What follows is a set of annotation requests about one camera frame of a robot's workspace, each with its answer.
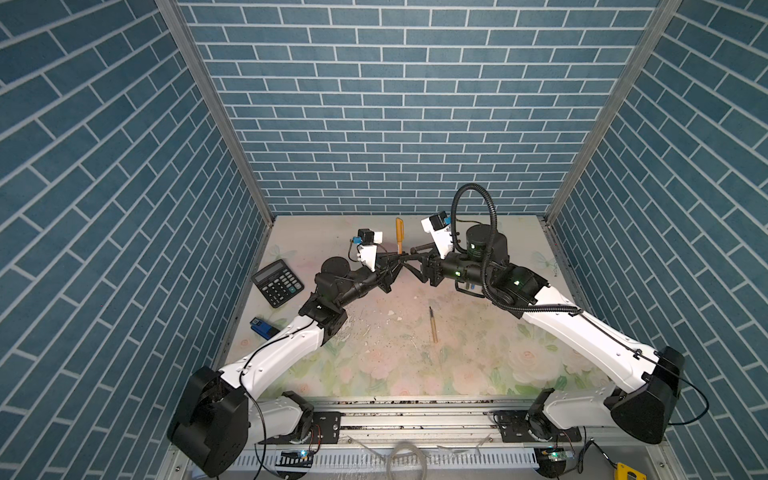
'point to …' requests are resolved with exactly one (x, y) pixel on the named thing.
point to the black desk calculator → (277, 282)
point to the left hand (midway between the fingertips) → (407, 258)
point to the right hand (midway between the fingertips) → (402, 252)
